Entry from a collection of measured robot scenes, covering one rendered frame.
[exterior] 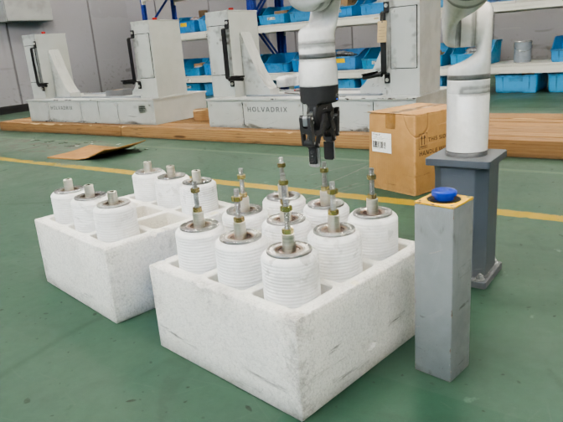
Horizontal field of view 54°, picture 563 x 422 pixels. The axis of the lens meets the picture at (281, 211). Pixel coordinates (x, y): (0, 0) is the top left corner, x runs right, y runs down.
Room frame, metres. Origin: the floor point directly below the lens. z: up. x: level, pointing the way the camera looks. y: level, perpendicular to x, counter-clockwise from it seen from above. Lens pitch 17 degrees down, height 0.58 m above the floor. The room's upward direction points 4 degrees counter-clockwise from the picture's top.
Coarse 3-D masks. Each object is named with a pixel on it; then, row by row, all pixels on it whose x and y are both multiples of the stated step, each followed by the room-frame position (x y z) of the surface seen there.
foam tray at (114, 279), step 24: (48, 216) 1.43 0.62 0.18; (144, 216) 1.36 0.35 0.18; (168, 216) 1.38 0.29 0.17; (192, 216) 1.33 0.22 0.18; (216, 216) 1.34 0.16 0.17; (48, 240) 1.36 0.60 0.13; (72, 240) 1.24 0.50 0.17; (96, 240) 1.19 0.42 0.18; (120, 240) 1.18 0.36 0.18; (144, 240) 1.20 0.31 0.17; (168, 240) 1.24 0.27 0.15; (48, 264) 1.38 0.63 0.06; (72, 264) 1.26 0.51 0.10; (96, 264) 1.16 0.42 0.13; (120, 264) 1.15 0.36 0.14; (144, 264) 1.19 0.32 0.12; (72, 288) 1.29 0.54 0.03; (96, 288) 1.18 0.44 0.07; (120, 288) 1.14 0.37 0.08; (144, 288) 1.18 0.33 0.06; (120, 312) 1.14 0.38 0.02
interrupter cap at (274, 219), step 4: (292, 212) 1.05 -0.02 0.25; (272, 216) 1.04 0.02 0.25; (276, 216) 1.04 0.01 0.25; (292, 216) 1.03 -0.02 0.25; (296, 216) 1.03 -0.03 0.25; (300, 216) 1.03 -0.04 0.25; (304, 216) 1.02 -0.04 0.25; (268, 220) 1.01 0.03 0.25; (272, 220) 1.01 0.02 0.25; (276, 220) 1.02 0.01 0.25; (280, 220) 1.02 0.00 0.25; (292, 220) 1.01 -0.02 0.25; (296, 220) 1.00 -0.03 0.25; (300, 220) 0.99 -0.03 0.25; (304, 220) 1.01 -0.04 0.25; (272, 224) 0.99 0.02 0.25; (276, 224) 0.99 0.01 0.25; (280, 224) 0.98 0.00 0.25; (292, 224) 0.98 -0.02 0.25
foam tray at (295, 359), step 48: (192, 288) 0.92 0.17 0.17; (336, 288) 0.85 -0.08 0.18; (384, 288) 0.91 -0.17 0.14; (192, 336) 0.94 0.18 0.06; (240, 336) 0.84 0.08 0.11; (288, 336) 0.76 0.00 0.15; (336, 336) 0.81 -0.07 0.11; (384, 336) 0.91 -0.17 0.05; (240, 384) 0.85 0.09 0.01; (288, 384) 0.76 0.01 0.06; (336, 384) 0.81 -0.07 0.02
